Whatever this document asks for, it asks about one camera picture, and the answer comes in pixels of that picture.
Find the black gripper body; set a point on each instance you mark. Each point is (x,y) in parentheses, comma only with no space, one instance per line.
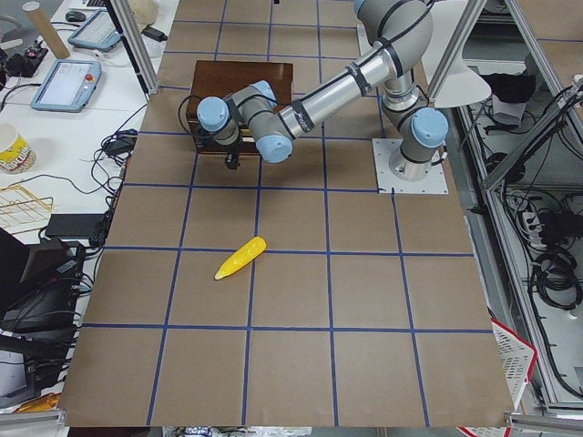
(232,161)

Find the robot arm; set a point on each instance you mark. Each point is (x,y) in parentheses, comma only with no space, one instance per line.
(399,33)

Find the dark wooden drawer cabinet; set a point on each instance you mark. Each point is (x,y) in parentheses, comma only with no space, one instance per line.
(226,95)

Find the yellow corn cob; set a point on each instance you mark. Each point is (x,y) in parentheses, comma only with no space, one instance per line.
(243,256)

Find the black power adapter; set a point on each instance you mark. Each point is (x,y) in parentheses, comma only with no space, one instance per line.
(154,34)

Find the beige cap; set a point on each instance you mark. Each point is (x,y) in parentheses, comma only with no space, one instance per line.
(145,12)

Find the blue teach pendant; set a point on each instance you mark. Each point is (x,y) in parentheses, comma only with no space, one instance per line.
(68,86)
(96,33)

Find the popcorn paper cup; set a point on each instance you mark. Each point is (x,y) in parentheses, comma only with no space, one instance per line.
(16,156)

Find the black computer mouse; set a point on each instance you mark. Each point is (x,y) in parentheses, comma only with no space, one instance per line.
(75,16)

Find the white chair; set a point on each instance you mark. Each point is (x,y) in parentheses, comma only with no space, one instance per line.
(454,84)

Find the cardboard tube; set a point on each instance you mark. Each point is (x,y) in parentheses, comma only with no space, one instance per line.
(40,20)

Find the white plastic basket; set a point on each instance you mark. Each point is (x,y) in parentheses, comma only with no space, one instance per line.
(518,358)

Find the aluminium frame post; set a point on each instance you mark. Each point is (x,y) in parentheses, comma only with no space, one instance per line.
(125,24)

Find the gold wire rack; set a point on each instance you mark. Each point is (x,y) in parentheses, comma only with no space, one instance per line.
(23,211)

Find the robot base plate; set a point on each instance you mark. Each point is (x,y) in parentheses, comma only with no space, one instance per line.
(396,175)

